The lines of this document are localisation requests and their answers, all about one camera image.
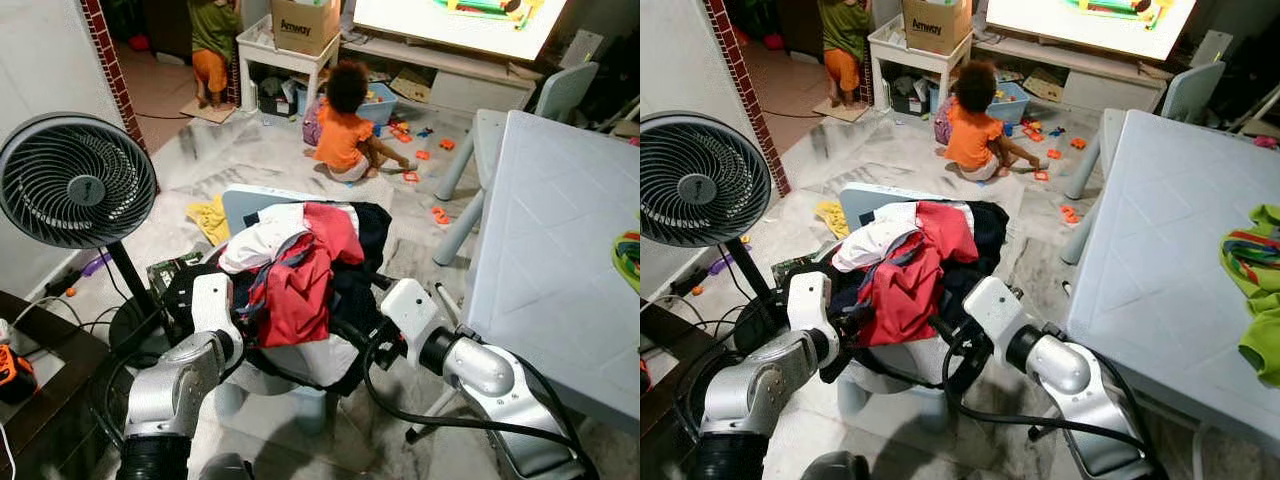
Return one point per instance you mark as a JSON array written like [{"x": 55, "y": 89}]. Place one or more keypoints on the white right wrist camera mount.
[
  {"x": 990, "y": 308},
  {"x": 410, "y": 310}
]

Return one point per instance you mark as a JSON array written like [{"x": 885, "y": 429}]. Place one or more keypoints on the lime green shirt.
[
  {"x": 1260, "y": 340},
  {"x": 628, "y": 260}
]

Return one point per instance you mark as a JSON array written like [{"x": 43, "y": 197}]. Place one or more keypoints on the pink child backpack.
[
  {"x": 942, "y": 122},
  {"x": 312, "y": 122}
]

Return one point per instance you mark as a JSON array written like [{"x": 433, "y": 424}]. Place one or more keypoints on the small white shelf table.
[
  {"x": 255, "y": 45},
  {"x": 885, "y": 45}
]

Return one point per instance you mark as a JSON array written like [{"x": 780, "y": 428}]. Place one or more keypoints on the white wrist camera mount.
[
  {"x": 990, "y": 308},
  {"x": 212, "y": 300},
  {"x": 808, "y": 300},
  {"x": 410, "y": 310}
]

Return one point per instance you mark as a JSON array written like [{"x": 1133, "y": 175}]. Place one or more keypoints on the light blue folding table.
[
  {"x": 1150, "y": 250},
  {"x": 560, "y": 260}
]

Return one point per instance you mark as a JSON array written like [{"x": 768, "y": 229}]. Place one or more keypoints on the blue plastic toy bin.
[
  {"x": 380, "y": 105},
  {"x": 1010, "y": 103}
]

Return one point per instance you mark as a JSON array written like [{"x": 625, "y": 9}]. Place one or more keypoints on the orange black power tool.
[{"x": 15, "y": 375}]

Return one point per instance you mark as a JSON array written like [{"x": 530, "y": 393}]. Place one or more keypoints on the black standing fan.
[
  {"x": 75, "y": 185},
  {"x": 700, "y": 185}
]

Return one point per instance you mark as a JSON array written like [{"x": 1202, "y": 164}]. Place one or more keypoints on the dark wooden table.
[
  {"x": 665, "y": 350},
  {"x": 60, "y": 400}
]

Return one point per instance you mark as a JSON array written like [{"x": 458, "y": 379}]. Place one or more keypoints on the bright television screen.
[
  {"x": 450, "y": 30},
  {"x": 1080, "y": 30}
]

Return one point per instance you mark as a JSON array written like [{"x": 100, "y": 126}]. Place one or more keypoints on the white television stand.
[
  {"x": 470, "y": 90},
  {"x": 1100, "y": 90}
]

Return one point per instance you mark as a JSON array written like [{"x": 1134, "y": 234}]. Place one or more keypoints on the child in orange shirt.
[
  {"x": 970, "y": 140},
  {"x": 340, "y": 140}
]

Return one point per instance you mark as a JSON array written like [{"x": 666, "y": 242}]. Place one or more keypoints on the child in green shirt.
[
  {"x": 212, "y": 30},
  {"x": 845, "y": 30}
]

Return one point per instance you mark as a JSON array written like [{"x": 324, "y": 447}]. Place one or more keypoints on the pale blue plastic chair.
[
  {"x": 250, "y": 198},
  {"x": 870, "y": 195}
]

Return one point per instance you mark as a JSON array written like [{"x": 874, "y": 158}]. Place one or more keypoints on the yellow cloth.
[
  {"x": 208, "y": 220},
  {"x": 832, "y": 218}
]

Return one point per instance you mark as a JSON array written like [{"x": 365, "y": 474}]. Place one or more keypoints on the black printed carton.
[
  {"x": 795, "y": 272},
  {"x": 175, "y": 272}
]

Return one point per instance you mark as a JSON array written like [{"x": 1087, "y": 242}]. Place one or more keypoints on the navy blue garment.
[
  {"x": 370, "y": 240},
  {"x": 990, "y": 240}
]

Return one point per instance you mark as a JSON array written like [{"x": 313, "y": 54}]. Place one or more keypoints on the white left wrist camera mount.
[
  {"x": 808, "y": 300},
  {"x": 212, "y": 300}
]

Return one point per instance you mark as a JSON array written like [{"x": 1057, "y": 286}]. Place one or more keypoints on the brown cardboard box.
[
  {"x": 937, "y": 28},
  {"x": 305, "y": 28}
]

